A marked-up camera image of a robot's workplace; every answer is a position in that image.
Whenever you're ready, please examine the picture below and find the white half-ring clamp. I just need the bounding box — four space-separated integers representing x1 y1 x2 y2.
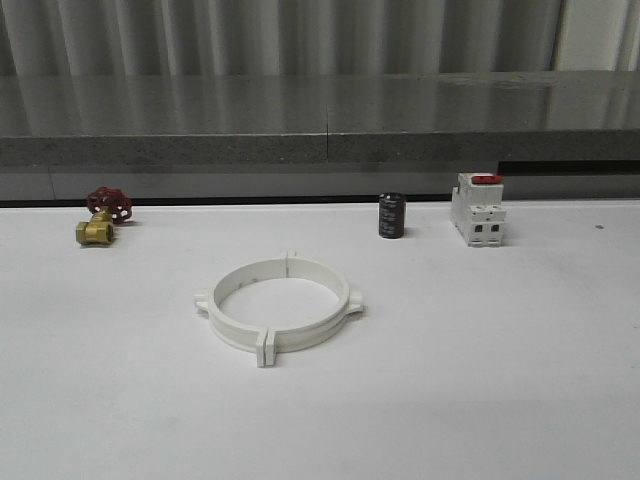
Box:
256 256 364 367
194 250 297 367

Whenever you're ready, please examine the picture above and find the white circuit breaker red switch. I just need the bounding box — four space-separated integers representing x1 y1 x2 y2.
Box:
451 173 506 247

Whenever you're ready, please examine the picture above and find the brass valve red handwheel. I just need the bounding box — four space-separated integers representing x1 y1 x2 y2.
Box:
75 186 132 245

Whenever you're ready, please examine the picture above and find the black cylindrical capacitor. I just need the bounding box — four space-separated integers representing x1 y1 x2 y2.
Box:
378 192 406 239

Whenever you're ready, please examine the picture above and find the grey stone counter ledge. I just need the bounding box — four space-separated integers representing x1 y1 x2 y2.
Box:
1 72 639 175

